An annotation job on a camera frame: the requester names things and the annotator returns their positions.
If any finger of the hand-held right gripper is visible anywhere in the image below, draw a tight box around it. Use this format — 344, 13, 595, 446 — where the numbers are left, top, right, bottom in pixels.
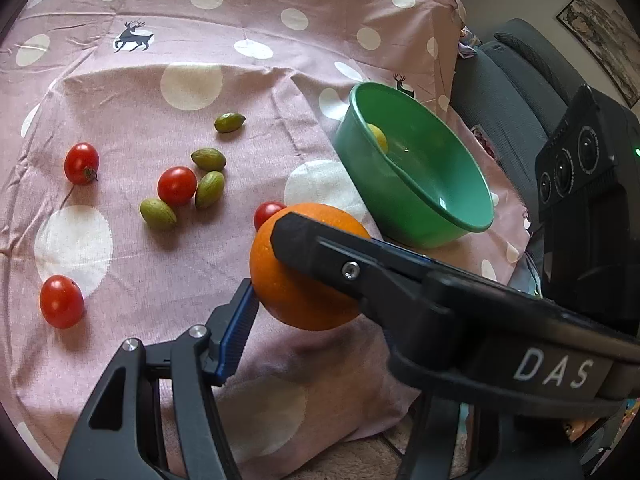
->
271, 211, 441, 331

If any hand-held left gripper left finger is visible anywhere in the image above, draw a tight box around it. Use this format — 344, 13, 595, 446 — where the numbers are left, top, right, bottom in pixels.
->
57, 277, 261, 480

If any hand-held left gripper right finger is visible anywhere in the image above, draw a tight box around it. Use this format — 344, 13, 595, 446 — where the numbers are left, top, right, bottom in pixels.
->
397, 394, 586, 480

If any orange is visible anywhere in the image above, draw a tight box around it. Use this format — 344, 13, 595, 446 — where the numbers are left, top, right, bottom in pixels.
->
249, 202, 375, 332

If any red cherry tomato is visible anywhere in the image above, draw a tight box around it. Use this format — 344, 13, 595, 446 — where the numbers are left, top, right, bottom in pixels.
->
39, 274, 85, 330
253, 201, 287, 232
157, 166, 198, 207
64, 142, 101, 186

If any green olive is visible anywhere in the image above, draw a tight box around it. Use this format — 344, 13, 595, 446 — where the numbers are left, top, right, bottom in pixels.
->
194, 170, 226, 210
139, 198, 178, 231
215, 113, 247, 134
191, 147, 227, 172

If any yellow lemon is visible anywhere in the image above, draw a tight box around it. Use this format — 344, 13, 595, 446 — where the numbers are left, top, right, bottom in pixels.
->
366, 124, 389, 155

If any green plastic bowl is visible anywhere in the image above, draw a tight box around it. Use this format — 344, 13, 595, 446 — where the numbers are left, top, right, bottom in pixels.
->
332, 81, 496, 249

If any red patterned cloth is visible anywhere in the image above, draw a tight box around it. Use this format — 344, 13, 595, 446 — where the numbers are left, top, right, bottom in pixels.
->
470, 125, 501, 161

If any dark grey sofa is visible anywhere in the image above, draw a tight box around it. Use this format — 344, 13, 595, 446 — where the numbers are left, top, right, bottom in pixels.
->
450, 17, 591, 271

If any pink polka dot cloth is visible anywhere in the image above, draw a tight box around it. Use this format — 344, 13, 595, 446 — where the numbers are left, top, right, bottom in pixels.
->
0, 0, 533, 476

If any colourful cloth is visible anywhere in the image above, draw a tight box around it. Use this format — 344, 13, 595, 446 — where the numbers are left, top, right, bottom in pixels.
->
457, 25, 483, 58

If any framed wall picture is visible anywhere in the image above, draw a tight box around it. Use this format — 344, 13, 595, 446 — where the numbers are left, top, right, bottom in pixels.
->
556, 0, 640, 108

